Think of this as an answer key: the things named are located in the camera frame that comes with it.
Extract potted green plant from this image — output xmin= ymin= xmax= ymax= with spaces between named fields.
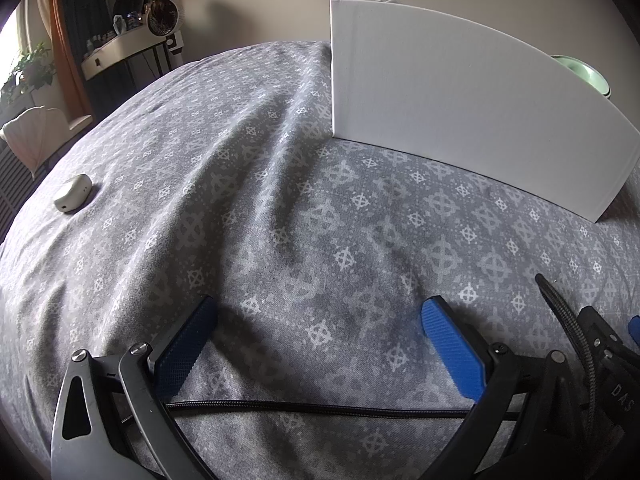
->
xmin=1 ymin=42 xmax=56 ymax=106

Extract grey patterned bed sheet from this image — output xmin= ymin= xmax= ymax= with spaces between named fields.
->
xmin=1 ymin=42 xmax=639 ymax=465

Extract white cardboard box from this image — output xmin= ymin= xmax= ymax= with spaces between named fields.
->
xmin=330 ymin=0 xmax=639 ymax=221

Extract green bowl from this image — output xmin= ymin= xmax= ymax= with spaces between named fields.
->
xmin=552 ymin=54 xmax=611 ymax=99

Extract white side shelf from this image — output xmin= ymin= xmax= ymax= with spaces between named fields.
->
xmin=81 ymin=27 xmax=184 ymax=80

